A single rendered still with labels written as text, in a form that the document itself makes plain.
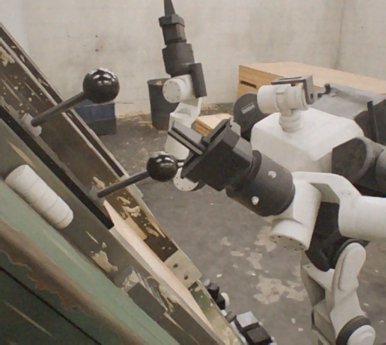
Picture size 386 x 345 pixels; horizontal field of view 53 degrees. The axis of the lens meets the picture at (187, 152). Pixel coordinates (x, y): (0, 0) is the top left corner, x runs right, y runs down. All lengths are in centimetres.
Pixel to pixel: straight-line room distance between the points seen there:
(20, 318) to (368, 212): 49
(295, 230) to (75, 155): 47
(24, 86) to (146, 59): 560
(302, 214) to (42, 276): 49
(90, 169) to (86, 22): 534
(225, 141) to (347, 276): 75
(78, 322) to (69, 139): 62
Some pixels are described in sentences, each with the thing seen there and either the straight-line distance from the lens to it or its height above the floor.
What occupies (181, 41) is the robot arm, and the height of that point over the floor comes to 152.
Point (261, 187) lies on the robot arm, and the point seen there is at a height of 136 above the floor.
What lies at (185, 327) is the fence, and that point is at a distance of 66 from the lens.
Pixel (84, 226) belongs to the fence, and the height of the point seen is 136.
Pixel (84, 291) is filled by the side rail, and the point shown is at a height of 146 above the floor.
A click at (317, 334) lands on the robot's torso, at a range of 157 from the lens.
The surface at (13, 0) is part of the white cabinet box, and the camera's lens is 469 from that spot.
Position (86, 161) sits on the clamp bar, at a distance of 86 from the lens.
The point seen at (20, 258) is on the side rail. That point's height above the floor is 150.
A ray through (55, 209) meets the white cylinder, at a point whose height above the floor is 141.
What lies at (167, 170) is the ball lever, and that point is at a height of 144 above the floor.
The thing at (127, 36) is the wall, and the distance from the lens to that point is 625.
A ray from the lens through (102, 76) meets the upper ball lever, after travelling 40.
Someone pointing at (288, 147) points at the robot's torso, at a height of 131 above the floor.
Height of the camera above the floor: 161
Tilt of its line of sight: 20 degrees down
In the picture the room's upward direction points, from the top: straight up
